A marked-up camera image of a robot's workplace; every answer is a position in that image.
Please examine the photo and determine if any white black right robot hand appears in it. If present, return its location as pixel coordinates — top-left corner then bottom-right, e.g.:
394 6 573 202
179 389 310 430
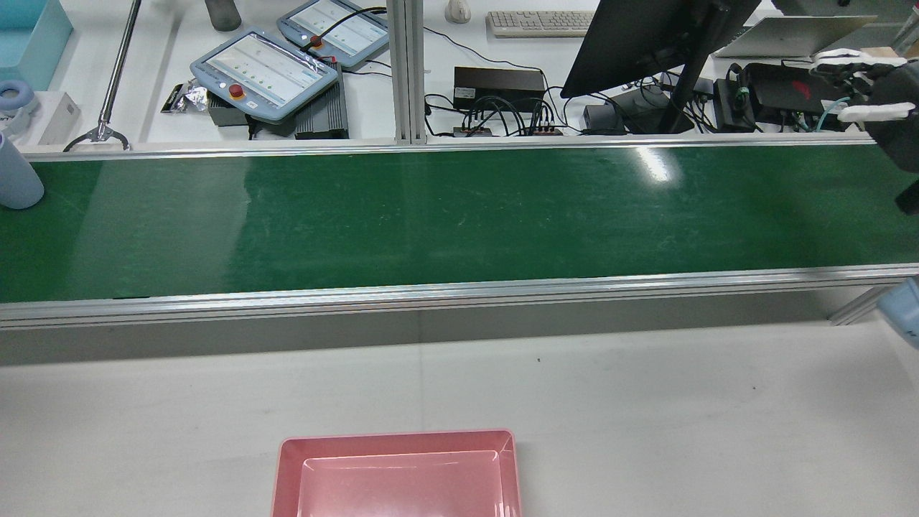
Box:
810 47 919 173

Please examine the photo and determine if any light blue plastic cup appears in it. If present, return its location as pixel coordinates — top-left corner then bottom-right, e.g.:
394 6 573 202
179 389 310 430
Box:
0 133 45 210

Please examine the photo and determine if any black rectangular power box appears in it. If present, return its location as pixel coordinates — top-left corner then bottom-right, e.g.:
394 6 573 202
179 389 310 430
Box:
453 66 546 113

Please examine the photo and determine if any pink plastic box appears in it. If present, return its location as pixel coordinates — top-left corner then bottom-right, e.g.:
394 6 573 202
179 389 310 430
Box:
271 429 523 517

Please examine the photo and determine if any small white box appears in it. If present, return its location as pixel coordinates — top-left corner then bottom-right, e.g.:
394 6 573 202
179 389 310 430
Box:
37 92 81 146

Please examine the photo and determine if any silver laptop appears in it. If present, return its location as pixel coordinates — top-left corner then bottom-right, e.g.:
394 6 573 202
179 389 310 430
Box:
713 14 878 60

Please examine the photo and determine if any black power adapter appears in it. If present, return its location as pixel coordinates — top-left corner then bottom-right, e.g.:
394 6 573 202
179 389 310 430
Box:
713 78 756 133

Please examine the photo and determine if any black computer monitor with stand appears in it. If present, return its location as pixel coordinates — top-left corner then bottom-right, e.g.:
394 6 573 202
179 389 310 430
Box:
560 0 762 136

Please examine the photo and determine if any beige computer keyboard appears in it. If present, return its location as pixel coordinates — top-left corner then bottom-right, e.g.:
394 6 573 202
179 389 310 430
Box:
487 9 597 39

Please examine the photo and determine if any green conveyor belt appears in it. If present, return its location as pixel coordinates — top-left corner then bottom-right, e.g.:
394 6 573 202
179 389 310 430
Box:
0 135 919 331

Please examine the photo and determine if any small grey-blue teach pendant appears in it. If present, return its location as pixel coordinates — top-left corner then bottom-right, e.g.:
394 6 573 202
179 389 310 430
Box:
276 0 392 70

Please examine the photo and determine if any black ribbed electronics case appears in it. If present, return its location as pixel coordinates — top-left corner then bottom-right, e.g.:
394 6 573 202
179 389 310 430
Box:
294 63 350 140

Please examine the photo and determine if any large grey-blue teach pendant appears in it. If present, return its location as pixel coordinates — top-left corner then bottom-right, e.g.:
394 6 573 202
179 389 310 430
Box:
190 27 340 124

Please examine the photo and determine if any dark grey cylinder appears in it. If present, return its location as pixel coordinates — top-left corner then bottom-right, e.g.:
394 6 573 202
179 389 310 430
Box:
204 0 243 32

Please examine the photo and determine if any silver foil packet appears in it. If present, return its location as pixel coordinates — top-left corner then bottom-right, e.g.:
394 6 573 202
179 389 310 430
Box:
161 79 210 114

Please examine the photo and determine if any metal reacher grabber tool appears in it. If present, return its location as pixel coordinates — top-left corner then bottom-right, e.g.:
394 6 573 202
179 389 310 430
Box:
63 0 143 153

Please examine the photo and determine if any light blue storage bin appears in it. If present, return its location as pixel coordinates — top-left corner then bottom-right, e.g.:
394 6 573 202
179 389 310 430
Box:
0 0 74 90

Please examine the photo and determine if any blue tape roll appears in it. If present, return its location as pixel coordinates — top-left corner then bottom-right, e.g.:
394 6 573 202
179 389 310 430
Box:
0 79 40 120

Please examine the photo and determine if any small network switch with cables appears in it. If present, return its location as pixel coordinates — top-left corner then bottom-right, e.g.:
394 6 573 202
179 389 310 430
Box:
452 124 564 138

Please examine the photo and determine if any vertical aluminium profile post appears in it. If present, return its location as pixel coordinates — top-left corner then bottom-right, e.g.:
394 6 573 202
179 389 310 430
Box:
386 0 426 146

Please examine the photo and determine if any black teach pendant cable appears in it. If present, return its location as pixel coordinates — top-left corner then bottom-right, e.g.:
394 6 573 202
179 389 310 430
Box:
307 6 388 52

